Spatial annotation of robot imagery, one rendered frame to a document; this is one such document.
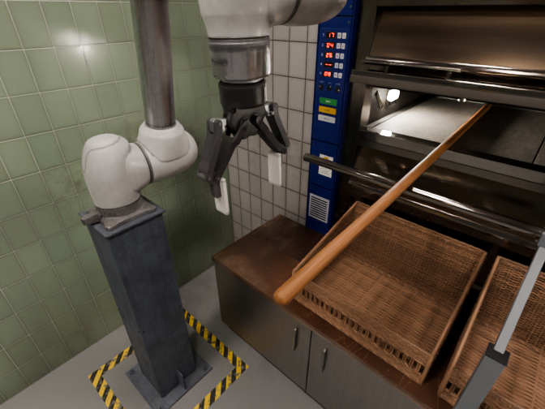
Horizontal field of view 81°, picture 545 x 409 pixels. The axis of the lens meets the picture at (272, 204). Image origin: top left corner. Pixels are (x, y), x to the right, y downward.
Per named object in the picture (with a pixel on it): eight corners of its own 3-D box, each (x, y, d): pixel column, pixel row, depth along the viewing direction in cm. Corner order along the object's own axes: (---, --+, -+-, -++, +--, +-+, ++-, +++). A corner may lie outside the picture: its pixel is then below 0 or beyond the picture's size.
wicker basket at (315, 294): (349, 244, 165) (356, 198, 150) (467, 302, 132) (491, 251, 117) (288, 297, 134) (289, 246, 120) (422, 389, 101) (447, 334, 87)
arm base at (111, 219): (73, 217, 111) (68, 203, 108) (133, 193, 125) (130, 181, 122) (96, 238, 101) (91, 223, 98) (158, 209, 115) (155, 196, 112)
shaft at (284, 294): (283, 312, 54) (284, 299, 53) (270, 303, 56) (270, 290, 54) (491, 108, 164) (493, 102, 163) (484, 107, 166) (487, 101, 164)
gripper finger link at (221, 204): (225, 178, 52) (222, 180, 52) (229, 213, 56) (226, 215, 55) (214, 173, 54) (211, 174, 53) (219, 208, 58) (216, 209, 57)
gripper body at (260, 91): (246, 71, 54) (249, 125, 59) (205, 79, 49) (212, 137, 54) (278, 76, 50) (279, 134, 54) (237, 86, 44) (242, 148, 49)
